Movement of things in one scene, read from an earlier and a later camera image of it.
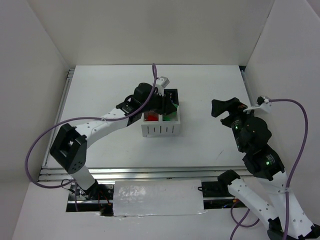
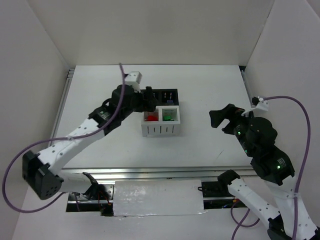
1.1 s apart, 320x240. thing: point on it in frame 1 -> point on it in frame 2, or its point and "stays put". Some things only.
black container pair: (173, 94) stays put
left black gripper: (166, 104) -> (146, 100)
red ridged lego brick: (153, 118) stays put
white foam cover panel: (140, 198) stays put
